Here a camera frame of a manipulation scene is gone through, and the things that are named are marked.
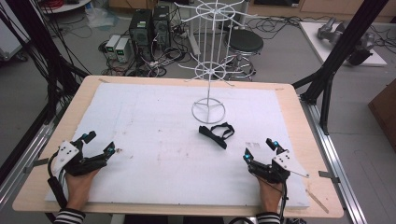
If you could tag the black round stool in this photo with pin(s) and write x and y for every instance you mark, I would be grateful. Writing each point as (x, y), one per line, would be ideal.
(244, 40)

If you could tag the person's left hand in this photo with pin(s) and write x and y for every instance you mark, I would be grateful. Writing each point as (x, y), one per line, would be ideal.
(77, 189)

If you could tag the white floor board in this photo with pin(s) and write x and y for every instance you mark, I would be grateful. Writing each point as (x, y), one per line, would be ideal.
(314, 40)

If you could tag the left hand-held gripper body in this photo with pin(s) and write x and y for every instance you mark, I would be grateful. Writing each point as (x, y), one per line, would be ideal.
(70, 155)

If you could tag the person's right hand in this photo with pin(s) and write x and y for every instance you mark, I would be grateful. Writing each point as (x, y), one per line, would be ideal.
(271, 196)

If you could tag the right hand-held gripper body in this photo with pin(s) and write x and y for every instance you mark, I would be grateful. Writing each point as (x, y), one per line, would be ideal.
(274, 171)

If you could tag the black metal stand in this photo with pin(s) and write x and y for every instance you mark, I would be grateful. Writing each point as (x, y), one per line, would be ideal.
(339, 53)

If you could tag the white round table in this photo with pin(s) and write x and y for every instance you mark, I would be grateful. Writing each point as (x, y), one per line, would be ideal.
(67, 6)

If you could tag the aluminium table rail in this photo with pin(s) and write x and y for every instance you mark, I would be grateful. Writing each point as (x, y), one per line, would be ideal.
(21, 158)
(339, 161)

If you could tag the black computer tower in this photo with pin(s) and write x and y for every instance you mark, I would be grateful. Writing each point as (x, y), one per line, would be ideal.
(140, 31)
(162, 26)

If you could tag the grey bench power supply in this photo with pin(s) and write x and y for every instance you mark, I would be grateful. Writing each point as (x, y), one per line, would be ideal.
(122, 49)
(112, 45)

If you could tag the thin wooden stick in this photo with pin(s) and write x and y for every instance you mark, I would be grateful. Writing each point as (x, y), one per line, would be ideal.
(317, 201)

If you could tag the clear plastic bag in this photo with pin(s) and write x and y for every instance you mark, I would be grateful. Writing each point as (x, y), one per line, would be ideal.
(101, 17)

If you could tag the metal table clip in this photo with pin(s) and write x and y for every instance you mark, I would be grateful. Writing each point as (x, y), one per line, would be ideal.
(328, 175)
(35, 164)

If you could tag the brown wooden cabinet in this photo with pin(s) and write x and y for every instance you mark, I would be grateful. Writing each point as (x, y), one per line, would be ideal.
(386, 109)

